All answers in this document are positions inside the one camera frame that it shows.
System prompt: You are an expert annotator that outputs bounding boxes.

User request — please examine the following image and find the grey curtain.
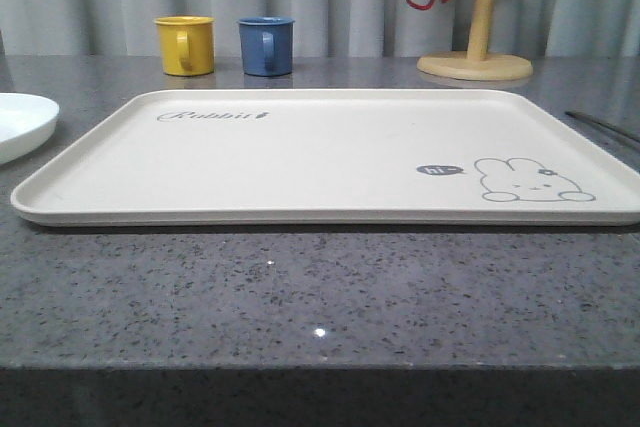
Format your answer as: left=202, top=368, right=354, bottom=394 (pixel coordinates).
left=1, top=0, right=639, bottom=58

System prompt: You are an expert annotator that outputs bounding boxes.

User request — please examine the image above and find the white round plate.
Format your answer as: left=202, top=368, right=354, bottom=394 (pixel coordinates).
left=1, top=93, right=60, bottom=164

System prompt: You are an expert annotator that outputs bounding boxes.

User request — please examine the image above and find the blue enamel mug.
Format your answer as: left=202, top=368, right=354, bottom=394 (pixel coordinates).
left=238, top=17, right=294, bottom=77

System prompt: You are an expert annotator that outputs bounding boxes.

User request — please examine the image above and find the steel chopstick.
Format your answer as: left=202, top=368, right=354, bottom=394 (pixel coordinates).
left=564, top=111, right=639, bottom=151

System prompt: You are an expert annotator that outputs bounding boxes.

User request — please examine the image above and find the wooden mug tree stand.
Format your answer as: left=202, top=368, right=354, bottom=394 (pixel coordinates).
left=417, top=0, right=533, bottom=81

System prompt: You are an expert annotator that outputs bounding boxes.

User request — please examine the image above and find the yellow enamel mug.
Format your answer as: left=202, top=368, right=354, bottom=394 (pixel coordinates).
left=154, top=16, right=215, bottom=77

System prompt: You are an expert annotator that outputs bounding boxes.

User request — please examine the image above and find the cream rabbit serving tray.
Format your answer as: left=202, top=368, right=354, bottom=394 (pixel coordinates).
left=11, top=89, right=639, bottom=226

